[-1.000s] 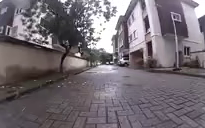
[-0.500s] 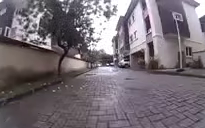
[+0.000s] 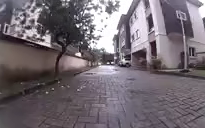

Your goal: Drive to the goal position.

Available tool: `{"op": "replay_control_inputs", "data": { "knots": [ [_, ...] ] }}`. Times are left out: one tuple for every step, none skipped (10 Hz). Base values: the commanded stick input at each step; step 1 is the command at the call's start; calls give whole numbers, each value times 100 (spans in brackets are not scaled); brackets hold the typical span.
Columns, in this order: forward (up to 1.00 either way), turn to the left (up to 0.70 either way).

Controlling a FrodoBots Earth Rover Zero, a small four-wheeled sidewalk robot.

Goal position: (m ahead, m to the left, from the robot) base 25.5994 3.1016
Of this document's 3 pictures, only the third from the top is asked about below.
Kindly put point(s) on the pole with square board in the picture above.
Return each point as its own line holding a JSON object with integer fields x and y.
{"x": 184, "y": 46}

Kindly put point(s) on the leafy tree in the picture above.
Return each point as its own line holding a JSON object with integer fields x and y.
{"x": 66, "y": 23}

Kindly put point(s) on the bush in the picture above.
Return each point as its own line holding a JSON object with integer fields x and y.
{"x": 156, "y": 64}

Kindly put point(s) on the wet brick paved road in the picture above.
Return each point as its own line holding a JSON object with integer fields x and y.
{"x": 116, "y": 96}

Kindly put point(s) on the dark building with white trim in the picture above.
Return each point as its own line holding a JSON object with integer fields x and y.
{"x": 124, "y": 37}

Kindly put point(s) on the concrete kerb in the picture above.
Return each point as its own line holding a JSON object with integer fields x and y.
{"x": 183, "y": 74}

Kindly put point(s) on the grass strip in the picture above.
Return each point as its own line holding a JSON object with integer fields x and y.
{"x": 10, "y": 89}

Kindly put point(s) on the white car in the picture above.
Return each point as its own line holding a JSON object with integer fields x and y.
{"x": 125, "y": 62}

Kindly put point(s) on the white and dark building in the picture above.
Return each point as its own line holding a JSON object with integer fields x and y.
{"x": 170, "y": 50}

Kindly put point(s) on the grass patch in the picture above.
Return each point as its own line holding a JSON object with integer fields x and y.
{"x": 203, "y": 72}

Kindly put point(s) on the black and white kerb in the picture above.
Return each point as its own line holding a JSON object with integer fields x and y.
{"x": 33, "y": 88}

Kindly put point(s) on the long beige boundary wall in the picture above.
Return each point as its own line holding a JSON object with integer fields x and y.
{"x": 20, "y": 60}

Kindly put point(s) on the pale building behind wall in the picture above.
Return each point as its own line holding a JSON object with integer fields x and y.
{"x": 23, "y": 20}

